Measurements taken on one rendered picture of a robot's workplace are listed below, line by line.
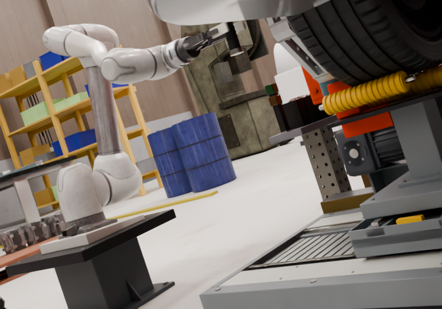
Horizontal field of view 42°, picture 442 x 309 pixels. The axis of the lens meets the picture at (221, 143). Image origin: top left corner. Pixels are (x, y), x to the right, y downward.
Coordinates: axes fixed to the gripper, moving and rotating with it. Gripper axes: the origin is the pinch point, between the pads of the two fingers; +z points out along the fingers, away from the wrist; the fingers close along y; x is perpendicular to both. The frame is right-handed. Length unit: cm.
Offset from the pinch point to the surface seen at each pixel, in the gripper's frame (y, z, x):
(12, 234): -90, -345, -55
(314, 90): -59, -13, -26
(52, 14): -588, -852, 309
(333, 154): -77, -25, -55
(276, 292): 23, 4, -76
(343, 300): 23, 24, -79
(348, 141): -39, 5, -47
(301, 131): -54, -22, -39
